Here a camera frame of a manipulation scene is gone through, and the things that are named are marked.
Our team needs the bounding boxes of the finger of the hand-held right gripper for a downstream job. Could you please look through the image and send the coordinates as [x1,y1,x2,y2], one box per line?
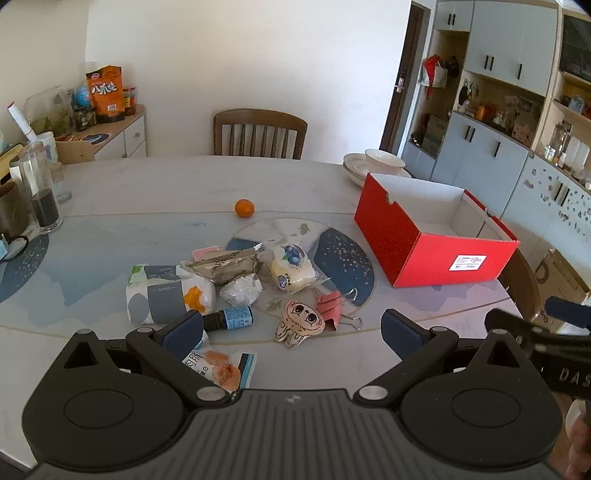
[484,308,591,354]
[544,296,591,329]

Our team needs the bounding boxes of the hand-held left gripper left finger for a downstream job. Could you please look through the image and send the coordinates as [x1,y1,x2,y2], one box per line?
[60,310,232,408]

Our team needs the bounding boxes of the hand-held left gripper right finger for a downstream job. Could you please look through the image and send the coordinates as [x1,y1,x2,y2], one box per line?
[353,309,539,408]

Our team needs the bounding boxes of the white tissue pack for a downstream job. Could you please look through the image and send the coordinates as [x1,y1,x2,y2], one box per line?
[126,264,216,325]

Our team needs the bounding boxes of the dark bottle with blue label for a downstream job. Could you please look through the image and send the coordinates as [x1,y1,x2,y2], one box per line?
[202,305,254,332]

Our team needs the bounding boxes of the white packet with orange print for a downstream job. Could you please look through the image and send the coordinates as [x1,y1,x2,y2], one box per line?
[180,332,257,393]

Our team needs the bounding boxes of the red cardboard box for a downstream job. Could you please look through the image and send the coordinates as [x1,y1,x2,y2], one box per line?
[354,173,521,288]

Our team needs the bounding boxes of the blueberry bread packet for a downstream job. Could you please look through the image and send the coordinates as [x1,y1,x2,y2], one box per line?
[259,243,319,294]

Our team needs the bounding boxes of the person's right hand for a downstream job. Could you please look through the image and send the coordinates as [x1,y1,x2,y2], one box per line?
[566,399,591,480]

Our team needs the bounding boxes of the large cardboard box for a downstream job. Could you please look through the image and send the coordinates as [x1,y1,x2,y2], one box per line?
[531,249,591,333]

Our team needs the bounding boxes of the crumpled white plastic wrapper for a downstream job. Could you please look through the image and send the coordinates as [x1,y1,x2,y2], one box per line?
[219,273,263,306]

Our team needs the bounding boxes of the pink binder clip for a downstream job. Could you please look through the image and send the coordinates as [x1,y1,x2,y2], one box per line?
[318,304,364,331]
[315,288,359,311]

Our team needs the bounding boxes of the brown snack packet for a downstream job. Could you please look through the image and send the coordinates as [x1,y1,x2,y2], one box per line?
[180,249,264,285]

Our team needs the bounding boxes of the round blue white placemat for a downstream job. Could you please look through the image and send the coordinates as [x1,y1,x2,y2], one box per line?
[225,218,377,315]
[0,233,50,303]

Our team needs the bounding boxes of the cartoon face plush charm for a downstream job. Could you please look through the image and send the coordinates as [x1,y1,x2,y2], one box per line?
[276,300,325,348]

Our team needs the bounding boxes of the stacked white bowl and plates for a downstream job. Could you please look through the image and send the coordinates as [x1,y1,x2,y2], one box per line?
[342,164,413,188]

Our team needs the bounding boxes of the white gold-rimmed bowl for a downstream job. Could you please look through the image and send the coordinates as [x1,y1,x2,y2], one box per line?
[365,148,406,175]

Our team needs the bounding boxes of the small white gold-rimmed plate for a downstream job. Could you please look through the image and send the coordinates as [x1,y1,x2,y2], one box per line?
[343,154,407,178]

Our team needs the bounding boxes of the tall glass jar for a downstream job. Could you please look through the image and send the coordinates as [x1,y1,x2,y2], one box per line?
[19,142,64,233]

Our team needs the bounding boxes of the small drinking glass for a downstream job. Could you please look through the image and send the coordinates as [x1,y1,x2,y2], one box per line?
[50,162,73,204]

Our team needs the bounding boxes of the white side cabinet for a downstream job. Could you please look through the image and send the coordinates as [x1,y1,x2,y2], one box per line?
[55,105,148,164]

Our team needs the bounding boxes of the small cardboard box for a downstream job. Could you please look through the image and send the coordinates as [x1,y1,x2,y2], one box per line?
[422,114,448,153]

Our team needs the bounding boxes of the brown wooden slatted chair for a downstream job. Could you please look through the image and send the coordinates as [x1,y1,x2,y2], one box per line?
[213,109,308,160]

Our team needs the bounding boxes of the brown container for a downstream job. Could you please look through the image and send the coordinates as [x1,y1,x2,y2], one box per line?
[0,180,31,241]

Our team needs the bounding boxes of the white mug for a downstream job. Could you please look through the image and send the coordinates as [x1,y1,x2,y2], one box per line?
[36,131,58,162]

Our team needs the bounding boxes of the dark glass jar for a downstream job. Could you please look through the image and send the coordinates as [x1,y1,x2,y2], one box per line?
[74,107,98,132]

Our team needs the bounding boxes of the orange snack bag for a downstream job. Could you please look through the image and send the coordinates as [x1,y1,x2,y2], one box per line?
[86,65,125,123]

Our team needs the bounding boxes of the clear plastic bag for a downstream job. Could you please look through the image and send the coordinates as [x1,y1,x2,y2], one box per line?
[25,86,75,137]

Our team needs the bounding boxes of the rolled white paper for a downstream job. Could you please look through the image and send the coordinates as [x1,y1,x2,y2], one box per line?
[7,102,38,144]

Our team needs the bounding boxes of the red hanging bag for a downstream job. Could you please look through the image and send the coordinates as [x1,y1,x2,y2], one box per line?
[419,55,448,88]

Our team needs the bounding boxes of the dark brown door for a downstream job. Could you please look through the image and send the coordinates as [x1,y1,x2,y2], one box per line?
[379,2,426,155]

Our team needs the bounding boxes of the black ring cord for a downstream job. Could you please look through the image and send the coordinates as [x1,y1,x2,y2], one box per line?
[0,235,31,264]

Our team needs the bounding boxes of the white wall cabinet unit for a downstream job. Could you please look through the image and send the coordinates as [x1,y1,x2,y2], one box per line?
[402,0,591,259]

